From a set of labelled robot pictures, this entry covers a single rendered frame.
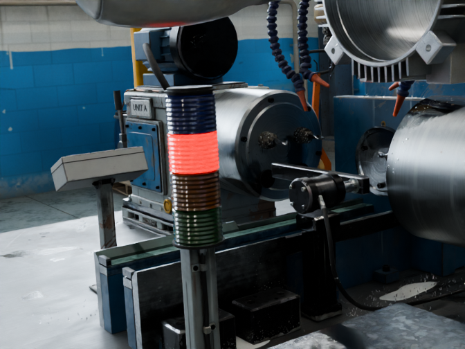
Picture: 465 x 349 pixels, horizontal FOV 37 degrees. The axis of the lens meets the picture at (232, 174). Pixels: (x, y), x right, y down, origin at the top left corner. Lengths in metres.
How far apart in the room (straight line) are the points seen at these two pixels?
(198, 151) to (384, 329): 0.31
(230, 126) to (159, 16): 1.01
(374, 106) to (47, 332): 0.78
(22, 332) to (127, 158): 0.38
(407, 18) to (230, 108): 0.79
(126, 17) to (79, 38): 6.50
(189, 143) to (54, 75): 6.14
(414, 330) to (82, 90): 6.30
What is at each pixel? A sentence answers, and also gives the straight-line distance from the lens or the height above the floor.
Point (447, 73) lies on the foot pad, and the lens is 0.70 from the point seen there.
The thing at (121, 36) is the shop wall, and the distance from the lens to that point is 7.22.
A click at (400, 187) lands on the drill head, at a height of 1.03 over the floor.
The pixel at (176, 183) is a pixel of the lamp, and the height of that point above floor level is 1.11.
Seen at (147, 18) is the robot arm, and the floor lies 1.28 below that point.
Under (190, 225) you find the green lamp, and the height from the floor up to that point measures 1.06.
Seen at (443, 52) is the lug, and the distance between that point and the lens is 0.67.
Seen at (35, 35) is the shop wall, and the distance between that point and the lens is 6.88.
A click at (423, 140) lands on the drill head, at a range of 1.14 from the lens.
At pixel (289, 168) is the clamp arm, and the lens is 1.37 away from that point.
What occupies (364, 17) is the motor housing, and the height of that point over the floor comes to 1.29.
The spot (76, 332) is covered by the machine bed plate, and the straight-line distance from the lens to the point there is 1.25.
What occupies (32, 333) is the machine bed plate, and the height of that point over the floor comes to 0.80.
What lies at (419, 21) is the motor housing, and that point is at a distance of 0.86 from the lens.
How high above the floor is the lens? 1.26
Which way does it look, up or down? 10 degrees down
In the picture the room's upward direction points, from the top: 3 degrees counter-clockwise
